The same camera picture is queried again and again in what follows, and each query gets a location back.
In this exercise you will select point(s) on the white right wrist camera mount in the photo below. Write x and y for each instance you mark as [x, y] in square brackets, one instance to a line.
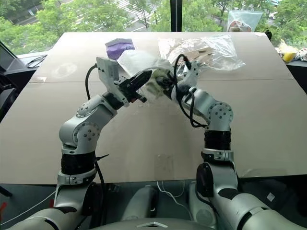
[192, 74]

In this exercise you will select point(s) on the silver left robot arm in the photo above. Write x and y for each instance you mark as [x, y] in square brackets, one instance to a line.
[76, 134]

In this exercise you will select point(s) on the silver robot torso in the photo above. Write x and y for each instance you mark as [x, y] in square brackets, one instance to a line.
[153, 224]

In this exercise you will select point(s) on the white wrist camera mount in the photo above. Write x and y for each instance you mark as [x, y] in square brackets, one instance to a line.
[192, 74]
[108, 69]

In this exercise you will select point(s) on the cream white towel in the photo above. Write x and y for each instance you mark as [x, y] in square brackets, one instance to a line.
[157, 86]

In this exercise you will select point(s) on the yellow soft toy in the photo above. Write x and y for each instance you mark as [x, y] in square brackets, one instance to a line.
[289, 54]

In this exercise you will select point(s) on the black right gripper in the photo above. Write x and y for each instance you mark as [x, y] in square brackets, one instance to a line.
[176, 82]

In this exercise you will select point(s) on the clear zip bag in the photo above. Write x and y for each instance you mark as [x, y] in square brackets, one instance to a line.
[242, 21]

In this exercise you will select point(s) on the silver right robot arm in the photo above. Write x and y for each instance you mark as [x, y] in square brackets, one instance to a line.
[219, 115]

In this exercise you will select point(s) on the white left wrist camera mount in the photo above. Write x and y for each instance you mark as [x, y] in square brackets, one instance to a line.
[108, 69]

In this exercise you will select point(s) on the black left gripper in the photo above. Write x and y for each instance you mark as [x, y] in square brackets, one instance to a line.
[126, 89]

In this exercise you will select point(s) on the small black object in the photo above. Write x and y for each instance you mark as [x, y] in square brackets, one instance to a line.
[268, 34]

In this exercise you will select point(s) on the clear plastic bag with cardboard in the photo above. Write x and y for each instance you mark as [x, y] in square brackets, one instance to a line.
[206, 51]

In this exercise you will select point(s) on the purple and white packet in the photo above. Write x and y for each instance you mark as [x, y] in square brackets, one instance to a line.
[118, 49]

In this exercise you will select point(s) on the black side desk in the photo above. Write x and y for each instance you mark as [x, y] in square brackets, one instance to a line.
[14, 64]

